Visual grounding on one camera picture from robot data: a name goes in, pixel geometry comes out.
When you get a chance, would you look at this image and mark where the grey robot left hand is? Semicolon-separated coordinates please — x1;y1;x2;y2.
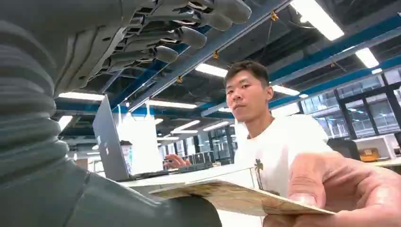
0;0;252;227

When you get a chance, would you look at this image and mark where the person's left hand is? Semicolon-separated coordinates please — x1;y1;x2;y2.
263;152;401;227

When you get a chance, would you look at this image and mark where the person's right hand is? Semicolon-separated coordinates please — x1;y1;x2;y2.
163;154;192;169

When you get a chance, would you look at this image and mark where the printed tan card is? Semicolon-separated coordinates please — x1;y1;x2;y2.
149;179;336;218

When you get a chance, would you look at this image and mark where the white raised desk shelf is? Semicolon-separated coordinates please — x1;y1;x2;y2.
119;164;261;202

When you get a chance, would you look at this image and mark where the brown cardboard box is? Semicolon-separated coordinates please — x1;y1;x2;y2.
358;147;380;162

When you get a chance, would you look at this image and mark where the black office chair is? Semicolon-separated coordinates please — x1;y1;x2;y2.
327;138;361;161

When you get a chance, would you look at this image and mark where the white cabinet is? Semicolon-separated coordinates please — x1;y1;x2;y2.
353;133;401;161

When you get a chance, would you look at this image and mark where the ceiling light panel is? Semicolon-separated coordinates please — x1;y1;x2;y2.
147;99;198;110
58;91;106;102
271;85;301;97
355;47;380;69
289;0;345;42
194;63;229;79

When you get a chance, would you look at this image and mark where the grey laptop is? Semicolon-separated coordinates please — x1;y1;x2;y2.
92;95;217;183

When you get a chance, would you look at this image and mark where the person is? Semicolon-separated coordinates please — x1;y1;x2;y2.
163;60;401;227

